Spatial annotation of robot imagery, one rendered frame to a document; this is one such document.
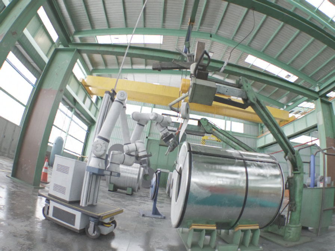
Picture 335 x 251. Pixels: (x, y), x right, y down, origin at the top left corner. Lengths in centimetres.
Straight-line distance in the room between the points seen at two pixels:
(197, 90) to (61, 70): 433
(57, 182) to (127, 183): 524
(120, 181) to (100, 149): 560
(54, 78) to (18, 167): 249
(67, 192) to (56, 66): 394
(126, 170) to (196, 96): 610
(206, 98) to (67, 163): 167
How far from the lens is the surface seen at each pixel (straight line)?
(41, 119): 486
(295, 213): 295
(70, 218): 214
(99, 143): 180
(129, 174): 725
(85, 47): 546
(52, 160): 1492
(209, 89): 146
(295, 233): 296
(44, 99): 506
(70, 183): 219
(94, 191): 244
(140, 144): 188
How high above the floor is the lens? 80
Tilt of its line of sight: 18 degrees up
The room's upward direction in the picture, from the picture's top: 9 degrees clockwise
